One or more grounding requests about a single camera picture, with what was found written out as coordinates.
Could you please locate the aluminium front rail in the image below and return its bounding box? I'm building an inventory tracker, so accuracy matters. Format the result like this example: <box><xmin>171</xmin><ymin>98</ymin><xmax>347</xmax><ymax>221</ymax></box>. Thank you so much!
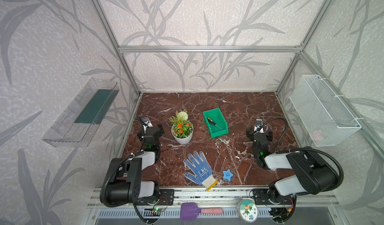
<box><xmin>86</xmin><ymin>186</ymin><xmax>340</xmax><ymax>209</ymax></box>

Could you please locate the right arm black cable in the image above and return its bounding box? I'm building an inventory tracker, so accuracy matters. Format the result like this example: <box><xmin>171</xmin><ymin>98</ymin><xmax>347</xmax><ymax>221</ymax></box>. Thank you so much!
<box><xmin>259</xmin><ymin>117</ymin><xmax>345</xmax><ymax>223</ymax></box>

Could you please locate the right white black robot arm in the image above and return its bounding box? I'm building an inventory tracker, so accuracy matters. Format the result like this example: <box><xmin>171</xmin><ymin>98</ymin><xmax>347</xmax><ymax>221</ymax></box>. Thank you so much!
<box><xmin>246</xmin><ymin>127</ymin><xmax>344</xmax><ymax>197</ymax></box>

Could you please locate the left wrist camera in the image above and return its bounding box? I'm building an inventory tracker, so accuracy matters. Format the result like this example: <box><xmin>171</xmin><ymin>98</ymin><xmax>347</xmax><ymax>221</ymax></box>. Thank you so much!
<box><xmin>140</xmin><ymin>117</ymin><xmax>153</xmax><ymax>133</ymax></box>

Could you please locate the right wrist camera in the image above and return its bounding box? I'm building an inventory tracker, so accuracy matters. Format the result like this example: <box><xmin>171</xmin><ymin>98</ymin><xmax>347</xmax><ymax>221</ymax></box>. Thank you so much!
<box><xmin>254</xmin><ymin>119</ymin><xmax>264</xmax><ymax>133</ymax></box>

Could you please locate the blue star toy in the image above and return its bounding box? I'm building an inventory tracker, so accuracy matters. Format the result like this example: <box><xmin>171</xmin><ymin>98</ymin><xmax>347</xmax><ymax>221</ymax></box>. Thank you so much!
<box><xmin>223</xmin><ymin>169</ymin><xmax>234</xmax><ymax>182</ymax></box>

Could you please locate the round green sticker tin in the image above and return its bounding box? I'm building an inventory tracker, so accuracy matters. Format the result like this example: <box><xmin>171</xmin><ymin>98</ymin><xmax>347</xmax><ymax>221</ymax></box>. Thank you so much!
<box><xmin>237</xmin><ymin>199</ymin><xmax>259</xmax><ymax>223</ymax></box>

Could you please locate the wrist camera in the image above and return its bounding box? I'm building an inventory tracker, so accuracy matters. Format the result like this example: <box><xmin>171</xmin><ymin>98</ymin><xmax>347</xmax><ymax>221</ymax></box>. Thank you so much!
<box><xmin>254</xmin><ymin>119</ymin><xmax>264</xmax><ymax>133</ymax></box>
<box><xmin>140</xmin><ymin>117</ymin><xmax>153</xmax><ymax>133</ymax></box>

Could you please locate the clear plastic wall shelf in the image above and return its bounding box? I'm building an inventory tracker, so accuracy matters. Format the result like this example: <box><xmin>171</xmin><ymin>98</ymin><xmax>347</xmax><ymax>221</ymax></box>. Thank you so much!
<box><xmin>43</xmin><ymin>78</ymin><xmax>120</xmax><ymax>147</ymax></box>

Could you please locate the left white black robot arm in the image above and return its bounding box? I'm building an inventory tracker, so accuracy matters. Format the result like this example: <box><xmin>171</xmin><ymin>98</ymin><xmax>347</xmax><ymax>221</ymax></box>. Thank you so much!
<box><xmin>100</xmin><ymin>124</ymin><xmax>164</xmax><ymax>208</ymax></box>

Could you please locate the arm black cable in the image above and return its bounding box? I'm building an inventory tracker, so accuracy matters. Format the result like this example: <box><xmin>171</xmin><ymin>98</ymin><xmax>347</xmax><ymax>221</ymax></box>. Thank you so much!
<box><xmin>99</xmin><ymin>116</ymin><xmax>151</xmax><ymax>224</ymax></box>
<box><xmin>259</xmin><ymin>117</ymin><xmax>345</xmax><ymax>223</ymax></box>

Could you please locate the green plastic bin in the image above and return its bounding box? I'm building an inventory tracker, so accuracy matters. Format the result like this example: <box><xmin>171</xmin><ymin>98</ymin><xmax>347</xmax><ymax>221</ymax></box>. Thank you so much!
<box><xmin>203</xmin><ymin>108</ymin><xmax>229</xmax><ymax>138</ymax></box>

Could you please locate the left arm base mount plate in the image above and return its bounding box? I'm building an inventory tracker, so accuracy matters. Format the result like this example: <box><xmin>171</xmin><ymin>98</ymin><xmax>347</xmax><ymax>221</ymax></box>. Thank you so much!
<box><xmin>136</xmin><ymin>189</ymin><xmax>175</xmax><ymax>206</ymax></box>

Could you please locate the black handled screwdriver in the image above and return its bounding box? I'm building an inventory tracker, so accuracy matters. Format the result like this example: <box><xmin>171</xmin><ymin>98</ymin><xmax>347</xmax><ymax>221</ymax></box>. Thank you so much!
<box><xmin>207</xmin><ymin>117</ymin><xmax>223</xmax><ymax>130</ymax></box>

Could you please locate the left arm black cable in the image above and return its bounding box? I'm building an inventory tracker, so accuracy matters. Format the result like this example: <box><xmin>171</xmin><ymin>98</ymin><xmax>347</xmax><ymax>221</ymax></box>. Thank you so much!
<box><xmin>99</xmin><ymin>116</ymin><xmax>151</xmax><ymax>224</ymax></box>

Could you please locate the potted flower plant white pot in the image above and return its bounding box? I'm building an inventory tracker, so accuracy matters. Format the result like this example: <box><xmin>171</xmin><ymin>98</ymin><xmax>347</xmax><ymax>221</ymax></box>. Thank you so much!
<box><xmin>169</xmin><ymin>109</ymin><xmax>194</xmax><ymax>145</ymax></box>

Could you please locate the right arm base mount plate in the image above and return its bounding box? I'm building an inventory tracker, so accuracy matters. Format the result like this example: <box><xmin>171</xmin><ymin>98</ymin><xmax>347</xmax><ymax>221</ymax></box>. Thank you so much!
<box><xmin>250</xmin><ymin>188</ymin><xmax>296</xmax><ymax>205</ymax></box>

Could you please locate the white wire mesh basket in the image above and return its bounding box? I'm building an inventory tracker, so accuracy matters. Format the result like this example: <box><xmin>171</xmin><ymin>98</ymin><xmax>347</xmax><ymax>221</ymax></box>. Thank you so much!
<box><xmin>290</xmin><ymin>75</ymin><xmax>362</xmax><ymax>147</ymax></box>

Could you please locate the purple pink spatula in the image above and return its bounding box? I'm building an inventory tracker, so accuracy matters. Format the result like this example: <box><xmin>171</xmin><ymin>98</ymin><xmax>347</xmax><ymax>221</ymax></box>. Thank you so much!
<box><xmin>180</xmin><ymin>203</ymin><xmax>223</xmax><ymax>221</ymax></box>

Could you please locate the pink object in basket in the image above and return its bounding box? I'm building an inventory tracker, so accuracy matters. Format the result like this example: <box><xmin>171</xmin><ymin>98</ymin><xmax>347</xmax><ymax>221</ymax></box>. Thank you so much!
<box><xmin>310</xmin><ymin>130</ymin><xmax>324</xmax><ymax>142</ymax></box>

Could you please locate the blue dotted work glove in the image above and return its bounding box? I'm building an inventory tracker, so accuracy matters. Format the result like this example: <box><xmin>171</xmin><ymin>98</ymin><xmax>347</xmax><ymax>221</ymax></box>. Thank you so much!
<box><xmin>184</xmin><ymin>151</ymin><xmax>218</xmax><ymax>191</ymax></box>

